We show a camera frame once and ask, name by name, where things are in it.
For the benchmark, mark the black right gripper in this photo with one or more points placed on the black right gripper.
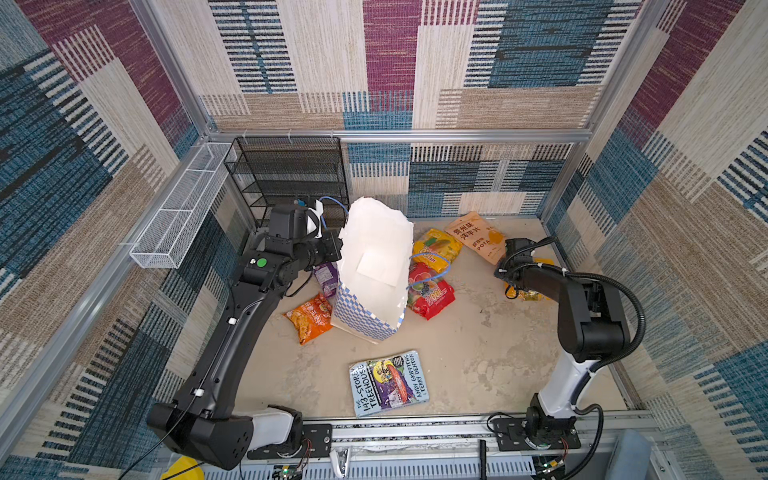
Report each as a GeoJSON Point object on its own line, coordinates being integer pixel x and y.
{"type": "Point", "coordinates": [500, 271]}

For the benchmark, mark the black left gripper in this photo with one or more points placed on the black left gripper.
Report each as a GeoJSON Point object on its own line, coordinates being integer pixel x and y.
{"type": "Point", "coordinates": [332, 245]}

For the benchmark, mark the yellow snack bag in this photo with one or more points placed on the yellow snack bag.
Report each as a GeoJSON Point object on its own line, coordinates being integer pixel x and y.
{"type": "Point", "coordinates": [534, 293]}

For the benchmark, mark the orange potato chip bag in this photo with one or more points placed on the orange potato chip bag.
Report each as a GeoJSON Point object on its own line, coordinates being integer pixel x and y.
{"type": "Point", "coordinates": [475, 232]}

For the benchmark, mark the blue checkered paper bag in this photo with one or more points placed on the blue checkered paper bag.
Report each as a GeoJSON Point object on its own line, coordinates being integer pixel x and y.
{"type": "Point", "coordinates": [377, 246]}

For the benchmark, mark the yellow fruit jelly bag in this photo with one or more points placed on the yellow fruit jelly bag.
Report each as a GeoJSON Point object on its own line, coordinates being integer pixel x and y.
{"type": "Point", "coordinates": [437, 250]}

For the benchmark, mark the red fruit jelly bag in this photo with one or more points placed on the red fruit jelly bag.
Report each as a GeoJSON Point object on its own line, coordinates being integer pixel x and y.
{"type": "Point", "coordinates": [428, 297]}

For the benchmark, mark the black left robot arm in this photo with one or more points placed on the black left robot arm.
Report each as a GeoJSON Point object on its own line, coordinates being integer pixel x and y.
{"type": "Point", "coordinates": [199, 422]}

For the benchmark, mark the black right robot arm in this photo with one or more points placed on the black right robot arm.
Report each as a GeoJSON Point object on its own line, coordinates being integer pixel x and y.
{"type": "Point", "coordinates": [600, 321]}

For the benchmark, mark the purple berry snack bag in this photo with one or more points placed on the purple berry snack bag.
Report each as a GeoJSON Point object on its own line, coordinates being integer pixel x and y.
{"type": "Point", "coordinates": [328, 278]}

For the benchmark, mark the orange corn chip bag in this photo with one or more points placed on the orange corn chip bag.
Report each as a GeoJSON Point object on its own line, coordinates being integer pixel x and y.
{"type": "Point", "coordinates": [311, 319]}

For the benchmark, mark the black mesh shelf rack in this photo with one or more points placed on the black mesh shelf rack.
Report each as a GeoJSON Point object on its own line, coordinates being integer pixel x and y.
{"type": "Point", "coordinates": [272, 171]}

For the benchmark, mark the colourful treehouse book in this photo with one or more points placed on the colourful treehouse book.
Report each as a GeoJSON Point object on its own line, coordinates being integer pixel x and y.
{"type": "Point", "coordinates": [394, 382]}

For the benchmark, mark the yellow object at bottom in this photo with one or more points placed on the yellow object at bottom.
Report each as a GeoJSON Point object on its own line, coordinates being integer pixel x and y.
{"type": "Point", "coordinates": [185, 468]}

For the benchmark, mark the white wire wall basket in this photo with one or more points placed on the white wire wall basket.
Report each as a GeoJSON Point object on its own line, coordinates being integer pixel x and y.
{"type": "Point", "coordinates": [165, 242]}

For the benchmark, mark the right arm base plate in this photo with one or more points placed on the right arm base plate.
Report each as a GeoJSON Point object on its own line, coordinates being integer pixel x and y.
{"type": "Point", "coordinates": [519, 434]}

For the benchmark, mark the aluminium front rail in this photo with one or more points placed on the aluminium front rail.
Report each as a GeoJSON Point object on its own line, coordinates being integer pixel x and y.
{"type": "Point", "coordinates": [461, 447]}

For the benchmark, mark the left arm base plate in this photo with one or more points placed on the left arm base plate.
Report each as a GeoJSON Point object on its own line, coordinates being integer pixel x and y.
{"type": "Point", "coordinates": [314, 441]}

